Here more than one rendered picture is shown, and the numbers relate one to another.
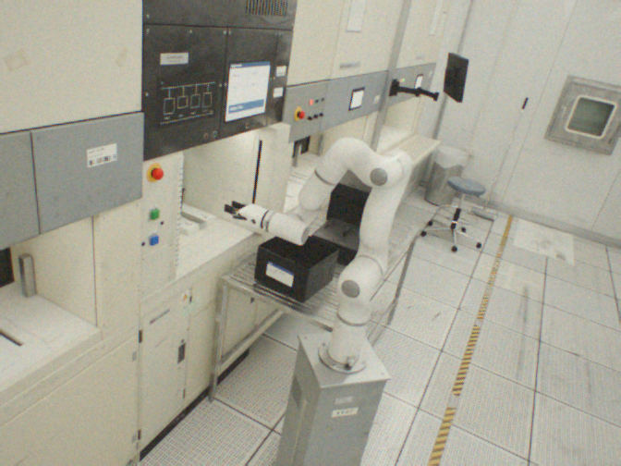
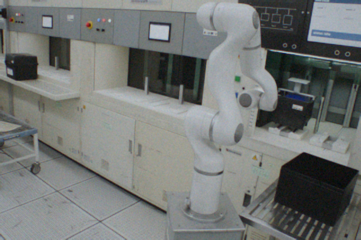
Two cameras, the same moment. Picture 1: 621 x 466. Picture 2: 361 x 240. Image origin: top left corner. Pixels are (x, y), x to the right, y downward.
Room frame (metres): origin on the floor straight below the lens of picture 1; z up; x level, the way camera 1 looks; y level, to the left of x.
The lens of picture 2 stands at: (1.58, -1.29, 1.47)
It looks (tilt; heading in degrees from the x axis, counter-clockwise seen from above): 17 degrees down; 104
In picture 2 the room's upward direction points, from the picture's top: 5 degrees clockwise
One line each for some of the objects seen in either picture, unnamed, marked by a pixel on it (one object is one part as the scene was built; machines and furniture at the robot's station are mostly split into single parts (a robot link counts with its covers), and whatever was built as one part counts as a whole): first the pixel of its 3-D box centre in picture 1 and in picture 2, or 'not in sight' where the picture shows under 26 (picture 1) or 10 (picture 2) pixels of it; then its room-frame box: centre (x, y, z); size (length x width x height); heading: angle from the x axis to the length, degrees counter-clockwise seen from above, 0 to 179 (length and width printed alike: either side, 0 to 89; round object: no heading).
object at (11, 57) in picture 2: not in sight; (21, 66); (-0.89, 1.34, 0.93); 0.30 x 0.28 x 0.26; 155
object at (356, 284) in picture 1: (356, 292); (205, 137); (1.42, -0.19, 1.07); 0.19 x 0.12 x 0.24; 158
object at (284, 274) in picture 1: (297, 263); (316, 185); (1.92, 0.04, 0.85); 0.28 x 0.28 x 0.17; 63
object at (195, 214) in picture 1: (186, 217); (330, 141); (2.08, 0.61, 0.89); 0.22 x 0.21 x 0.04; 68
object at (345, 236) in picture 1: (345, 239); not in sight; (2.30, -0.19, 0.83); 0.29 x 0.29 x 0.13; 70
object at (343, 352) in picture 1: (347, 336); (205, 189); (1.45, -0.21, 0.85); 0.19 x 0.19 x 0.18
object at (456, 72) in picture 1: (432, 79); not in sight; (3.52, -0.63, 1.57); 0.53 x 0.40 x 0.36; 68
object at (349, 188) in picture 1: (358, 201); not in sight; (2.73, -0.25, 0.89); 0.29 x 0.29 x 0.25; 70
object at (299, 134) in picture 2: not in sight; (289, 129); (1.83, 0.71, 0.89); 0.22 x 0.21 x 0.04; 68
